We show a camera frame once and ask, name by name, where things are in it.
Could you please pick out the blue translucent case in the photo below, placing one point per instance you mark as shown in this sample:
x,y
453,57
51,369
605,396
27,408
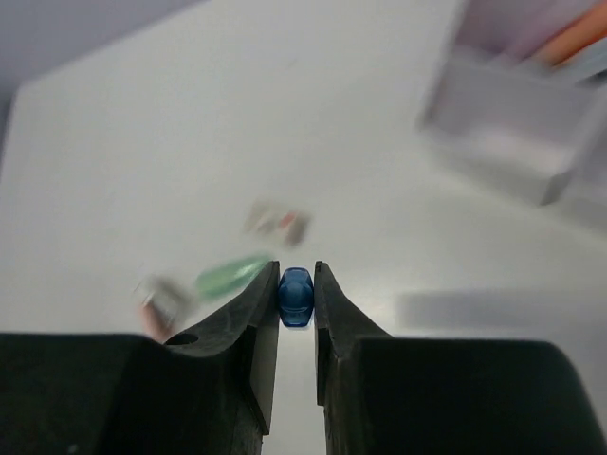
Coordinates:
x,y
296,297

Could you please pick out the orange cap highlighter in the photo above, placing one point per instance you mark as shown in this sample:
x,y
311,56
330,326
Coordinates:
x,y
583,32

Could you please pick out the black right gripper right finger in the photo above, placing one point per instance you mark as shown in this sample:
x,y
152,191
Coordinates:
x,y
415,395

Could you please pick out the white compartment container left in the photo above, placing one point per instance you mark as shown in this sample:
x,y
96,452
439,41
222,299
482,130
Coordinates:
x,y
502,116

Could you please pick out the green translucent case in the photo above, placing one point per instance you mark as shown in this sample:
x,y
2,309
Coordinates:
x,y
219,281

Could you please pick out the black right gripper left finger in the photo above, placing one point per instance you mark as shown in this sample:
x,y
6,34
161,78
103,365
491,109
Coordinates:
x,y
207,390

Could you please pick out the white eraser box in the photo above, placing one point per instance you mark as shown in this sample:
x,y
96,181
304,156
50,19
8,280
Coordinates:
x,y
277,223

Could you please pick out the pink eraser block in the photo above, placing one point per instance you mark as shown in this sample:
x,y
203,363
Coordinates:
x,y
157,326

